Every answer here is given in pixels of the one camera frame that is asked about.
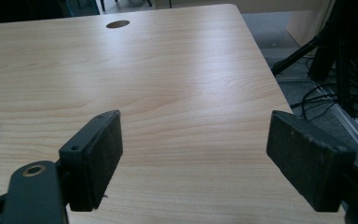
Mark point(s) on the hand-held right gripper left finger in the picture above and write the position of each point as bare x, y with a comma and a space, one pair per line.
90, 161

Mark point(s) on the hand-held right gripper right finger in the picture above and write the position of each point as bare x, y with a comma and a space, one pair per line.
307, 161

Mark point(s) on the light wooden furniture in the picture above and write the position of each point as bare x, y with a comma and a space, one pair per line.
304, 28

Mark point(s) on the dark cabinet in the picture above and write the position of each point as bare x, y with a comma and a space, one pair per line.
28, 9

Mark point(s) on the aluminium floor rail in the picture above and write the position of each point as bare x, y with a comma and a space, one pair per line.
354, 127

